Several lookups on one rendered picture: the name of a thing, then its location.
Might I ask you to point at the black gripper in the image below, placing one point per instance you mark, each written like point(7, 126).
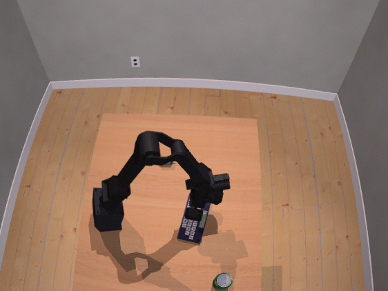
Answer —
point(195, 202)

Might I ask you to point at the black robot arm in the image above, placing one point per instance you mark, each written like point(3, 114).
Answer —
point(147, 152)

